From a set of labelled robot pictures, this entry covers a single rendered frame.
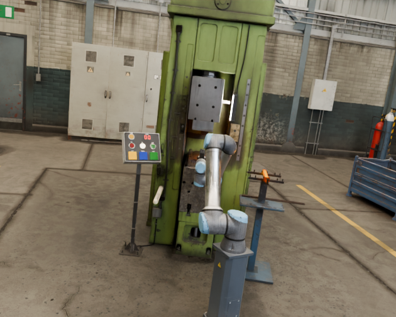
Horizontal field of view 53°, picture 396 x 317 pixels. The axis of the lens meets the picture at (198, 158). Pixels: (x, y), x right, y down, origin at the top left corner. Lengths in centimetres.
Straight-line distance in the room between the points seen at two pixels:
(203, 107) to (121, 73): 535
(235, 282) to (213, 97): 168
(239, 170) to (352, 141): 773
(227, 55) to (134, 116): 540
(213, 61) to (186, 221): 156
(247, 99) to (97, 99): 555
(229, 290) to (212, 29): 231
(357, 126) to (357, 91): 94
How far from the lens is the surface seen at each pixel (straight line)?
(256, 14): 386
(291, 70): 1041
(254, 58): 386
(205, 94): 370
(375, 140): 1071
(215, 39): 386
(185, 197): 383
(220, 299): 302
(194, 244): 402
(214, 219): 276
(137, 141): 365
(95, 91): 896
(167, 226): 417
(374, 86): 1156
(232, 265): 287
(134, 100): 897
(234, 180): 399
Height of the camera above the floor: 182
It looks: 12 degrees down
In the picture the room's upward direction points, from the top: 7 degrees clockwise
